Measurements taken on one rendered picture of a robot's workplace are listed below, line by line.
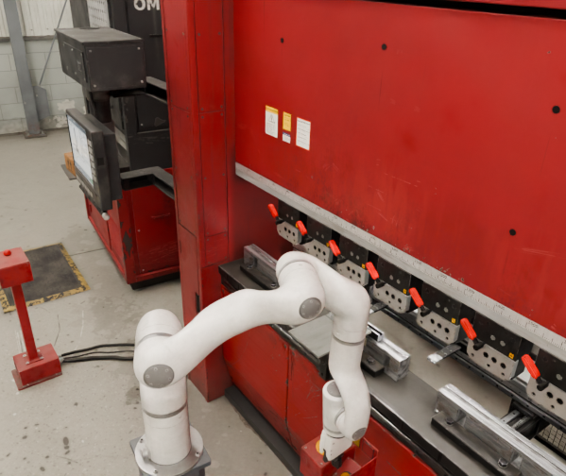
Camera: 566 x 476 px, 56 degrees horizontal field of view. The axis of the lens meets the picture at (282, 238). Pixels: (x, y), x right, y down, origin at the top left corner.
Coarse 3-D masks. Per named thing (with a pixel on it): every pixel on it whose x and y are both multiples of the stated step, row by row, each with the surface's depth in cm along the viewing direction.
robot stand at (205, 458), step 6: (192, 426) 159; (138, 438) 154; (132, 444) 152; (132, 450) 151; (204, 450) 151; (204, 456) 149; (198, 462) 147; (204, 462) 147; (210, 462) 148; (192, 468) 145; (198, 468) 147; (204, 468) 153; (144, 474) 143; (186, 474) 145; (192, 474) 148; (198, 474) 149; (204, 474) 154
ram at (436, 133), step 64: (256, 0) 205; (320, 0) 177; (256, 64) 216; (320, 64) 185; (384, 64) 161; (448, 64) 143; (512, 64) 129; (256, 128) 228; (320, 128) 193; (384, 128) 168; (448, 128) 148; (512, 128) 133; (320, 192) 203; (384, 192) 175; (448, 192) 154; (512, 192) 137; (384, 256) 183; (448, 256) 160; (512, 256) 142
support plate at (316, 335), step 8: (312, 320) 207; (320, 320) 208; (328, 320) 208; (296, 328) 203; (304, 328) 203; (312, 328) 203; (320, 328) 203; (328, 328) 203; (296, 336) 198; (304, 336) 198; (312, 336) 198; (320, 336) 199; (328, 336) 199; (304, 344) 194; (312, 344) 195; (320, 344) 195; (328, 344) 195; (312, 352) 191; (320, 352) 190; (328, 352) 191
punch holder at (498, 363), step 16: (480, 320) 156; (480, 336) 157; (496, 336) 153; (512, 336) 148; (480, 352) 158; (496, 352) 154; (512, 352) 150; (528, 352) 153; (496, 368) 155; (512, 368) 151
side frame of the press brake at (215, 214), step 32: (160, 0) 225; (192, 0) 208; (224, 0) 216; (192, 32) 213; (224, 32) 222; (192, 64) 219; (224, 64) 227; (192, 96) 224; (224, 96) 234; (192, 128) 231; (224, 128) 240; (192, 160) 239; (224, 160) 246; (192, 192) 248; (224, 192) 253; (256, 192) 264; (192, 224) 257; (224, 224) 261; (256, 224) 273; (192, 256) 266; (224, 256) 268; (192, 288) 277; (224, 384) 305
